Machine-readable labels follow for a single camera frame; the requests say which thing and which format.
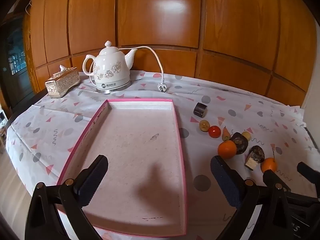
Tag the patterned white tablecloth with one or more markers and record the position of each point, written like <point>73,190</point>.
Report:
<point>50,120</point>

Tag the white floral ceramic kettle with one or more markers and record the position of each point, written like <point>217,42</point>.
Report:
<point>110,65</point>

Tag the dark brown fruit chunk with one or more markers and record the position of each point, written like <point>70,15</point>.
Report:
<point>240,143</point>

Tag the dark sugarcane piece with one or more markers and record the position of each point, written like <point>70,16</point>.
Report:
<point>200,109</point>

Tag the small pale yellow fruit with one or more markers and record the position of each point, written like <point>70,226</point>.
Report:
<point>246,135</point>

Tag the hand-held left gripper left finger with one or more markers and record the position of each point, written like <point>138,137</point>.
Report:
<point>91,180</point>

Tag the pink shallow tray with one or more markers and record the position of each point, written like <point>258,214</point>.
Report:
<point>140,140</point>

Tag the small orange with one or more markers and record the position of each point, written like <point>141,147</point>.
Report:
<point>269,164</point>

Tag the red tomato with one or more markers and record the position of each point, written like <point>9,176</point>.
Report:
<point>214,132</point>

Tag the large orange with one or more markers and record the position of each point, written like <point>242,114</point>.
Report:
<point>226,150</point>

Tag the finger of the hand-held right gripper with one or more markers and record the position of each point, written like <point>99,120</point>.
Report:
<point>268,177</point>
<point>308,172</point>

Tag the dark fruit chunk pale cut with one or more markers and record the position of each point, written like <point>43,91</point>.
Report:
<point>256,155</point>

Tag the yellow-brown round fruit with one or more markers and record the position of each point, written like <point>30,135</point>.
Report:
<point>204,126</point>

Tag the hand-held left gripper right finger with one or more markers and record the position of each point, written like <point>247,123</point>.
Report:
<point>225,180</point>

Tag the grey kettle base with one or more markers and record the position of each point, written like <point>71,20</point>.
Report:
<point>112,88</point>

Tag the orange carrot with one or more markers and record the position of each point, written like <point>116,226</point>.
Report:
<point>226,134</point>

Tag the dark glass door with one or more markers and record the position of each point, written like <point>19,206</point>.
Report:
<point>15,62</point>

